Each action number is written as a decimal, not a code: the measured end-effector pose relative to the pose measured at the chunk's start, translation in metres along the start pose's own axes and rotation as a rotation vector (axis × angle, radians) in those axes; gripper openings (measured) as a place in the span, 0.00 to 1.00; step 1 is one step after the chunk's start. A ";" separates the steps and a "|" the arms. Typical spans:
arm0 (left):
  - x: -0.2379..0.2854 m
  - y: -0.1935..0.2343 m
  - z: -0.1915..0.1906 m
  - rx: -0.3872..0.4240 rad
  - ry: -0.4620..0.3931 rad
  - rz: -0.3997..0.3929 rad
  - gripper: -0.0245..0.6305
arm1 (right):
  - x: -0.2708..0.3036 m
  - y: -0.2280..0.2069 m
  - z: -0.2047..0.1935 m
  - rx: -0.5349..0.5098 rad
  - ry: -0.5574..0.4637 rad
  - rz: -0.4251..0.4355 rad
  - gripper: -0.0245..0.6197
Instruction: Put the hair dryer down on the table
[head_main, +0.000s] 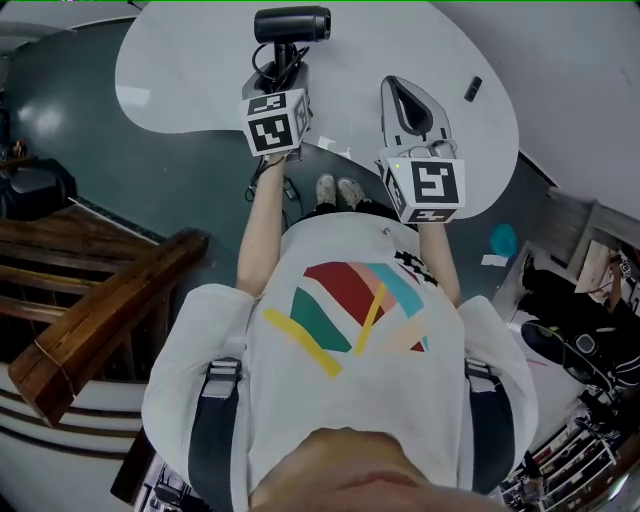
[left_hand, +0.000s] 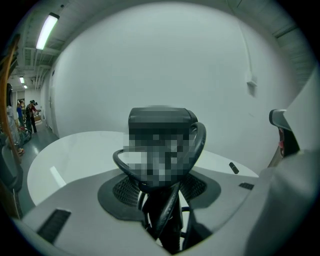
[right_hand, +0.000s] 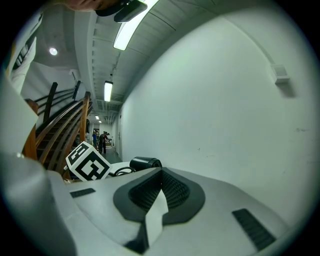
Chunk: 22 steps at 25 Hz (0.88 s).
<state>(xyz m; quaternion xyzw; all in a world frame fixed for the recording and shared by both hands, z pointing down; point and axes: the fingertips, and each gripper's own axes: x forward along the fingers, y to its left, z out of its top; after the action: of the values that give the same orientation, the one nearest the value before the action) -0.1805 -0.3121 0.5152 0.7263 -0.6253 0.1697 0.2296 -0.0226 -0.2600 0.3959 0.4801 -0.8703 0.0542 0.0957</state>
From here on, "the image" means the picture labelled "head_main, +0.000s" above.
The black hair dryer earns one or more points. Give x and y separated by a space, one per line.
290 22

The person's shoe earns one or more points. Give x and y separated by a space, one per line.
352 192
326 189

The black backpack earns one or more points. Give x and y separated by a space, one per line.
585 350

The small black bar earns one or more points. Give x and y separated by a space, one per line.
473 88

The person's right forearm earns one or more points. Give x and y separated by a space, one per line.
440 265

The teal plastic bag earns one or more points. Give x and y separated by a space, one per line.
502 240

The white kidney-shaped table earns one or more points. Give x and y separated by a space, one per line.
200 75

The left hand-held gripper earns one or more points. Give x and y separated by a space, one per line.
272 132

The person's left shoe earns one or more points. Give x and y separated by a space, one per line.
326 189

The white shoe rack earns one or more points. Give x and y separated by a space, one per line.
570 465

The pink paper bag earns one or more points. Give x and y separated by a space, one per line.
595 265

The black jacket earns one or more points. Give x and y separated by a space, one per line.
550 282

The person's right shoe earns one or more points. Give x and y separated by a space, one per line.
352 192

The grey shelf unit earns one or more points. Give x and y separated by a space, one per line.
575 220

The white paper sheet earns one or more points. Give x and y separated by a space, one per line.
494 260

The black rounded bin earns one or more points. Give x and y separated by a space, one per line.
35 187

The person's left forearm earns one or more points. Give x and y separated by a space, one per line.
260 240

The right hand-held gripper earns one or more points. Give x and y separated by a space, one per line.
430 185

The person's face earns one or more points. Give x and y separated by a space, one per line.
340 475

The wooden stair railing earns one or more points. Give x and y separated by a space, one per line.
100 300

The black trousers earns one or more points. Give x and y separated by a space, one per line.
320 212

